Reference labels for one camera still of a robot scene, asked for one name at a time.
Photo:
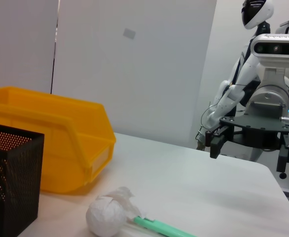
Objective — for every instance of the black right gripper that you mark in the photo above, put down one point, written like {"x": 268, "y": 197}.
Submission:
{"x": 255, "y": 128}

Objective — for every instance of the black mesh pen holder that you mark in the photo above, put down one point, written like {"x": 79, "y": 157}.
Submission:
{"x": 13, "y": 177}

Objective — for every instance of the white garlic bulb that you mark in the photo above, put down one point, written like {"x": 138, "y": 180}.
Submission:
{"x": 107, "y": 214}

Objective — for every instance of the white humanoid robot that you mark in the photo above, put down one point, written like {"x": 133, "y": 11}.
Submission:
{"x": 245, "y": 71}

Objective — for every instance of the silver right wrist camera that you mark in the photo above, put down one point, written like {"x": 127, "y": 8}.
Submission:
{"x": 275, "y": 48}

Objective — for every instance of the yellow plastic bin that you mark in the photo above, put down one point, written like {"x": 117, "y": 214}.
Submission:
{"x": 68, "y": 138}

